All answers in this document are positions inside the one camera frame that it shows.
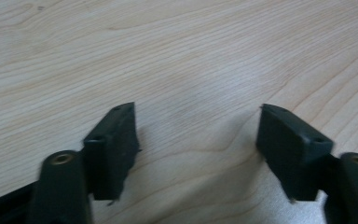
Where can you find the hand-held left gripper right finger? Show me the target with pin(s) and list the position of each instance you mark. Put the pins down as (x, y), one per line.
(292, 155)

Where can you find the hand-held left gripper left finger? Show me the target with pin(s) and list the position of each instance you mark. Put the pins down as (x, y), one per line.
(110, 155)

